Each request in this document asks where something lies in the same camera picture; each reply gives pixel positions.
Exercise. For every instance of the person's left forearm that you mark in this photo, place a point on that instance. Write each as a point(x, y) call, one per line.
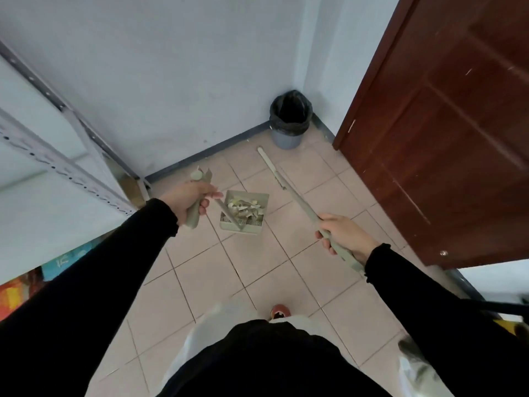
point(82, 301)

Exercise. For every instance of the brown cardboard piece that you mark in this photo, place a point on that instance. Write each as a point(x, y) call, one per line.
point(132, 190)

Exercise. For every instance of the person's right forearm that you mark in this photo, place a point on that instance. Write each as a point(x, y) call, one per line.
point(446, 326)

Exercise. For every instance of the person's white trousers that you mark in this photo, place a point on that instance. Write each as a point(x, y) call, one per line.
point(215, 330)

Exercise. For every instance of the blue cardboard box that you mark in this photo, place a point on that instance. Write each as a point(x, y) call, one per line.
point(68, 258)

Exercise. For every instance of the black trash bin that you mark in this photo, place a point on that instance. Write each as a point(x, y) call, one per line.
point(290, 115)

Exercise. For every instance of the person's left hand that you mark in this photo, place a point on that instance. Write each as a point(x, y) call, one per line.
point(188, 198)

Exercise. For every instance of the person's red right shoe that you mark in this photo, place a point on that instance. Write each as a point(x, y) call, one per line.
point(279, 312)

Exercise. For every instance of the grey-green dustpan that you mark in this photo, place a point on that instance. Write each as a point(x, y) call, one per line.
point(252, 227)

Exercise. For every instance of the person's right hand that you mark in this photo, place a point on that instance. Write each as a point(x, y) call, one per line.
point(349, 237)

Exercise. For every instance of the white metal shelf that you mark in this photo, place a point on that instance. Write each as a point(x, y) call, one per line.
point(49, 219)

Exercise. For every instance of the grey-green broom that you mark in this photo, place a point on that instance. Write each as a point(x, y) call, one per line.
point(297, 200)

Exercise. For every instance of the brown wooden door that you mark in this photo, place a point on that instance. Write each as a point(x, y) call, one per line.
point(446, 140)

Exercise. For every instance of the person's black top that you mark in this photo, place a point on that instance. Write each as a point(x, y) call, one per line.
point(268, 363)

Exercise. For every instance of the red cardboard box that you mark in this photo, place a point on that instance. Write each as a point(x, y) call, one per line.
point(16, 295)

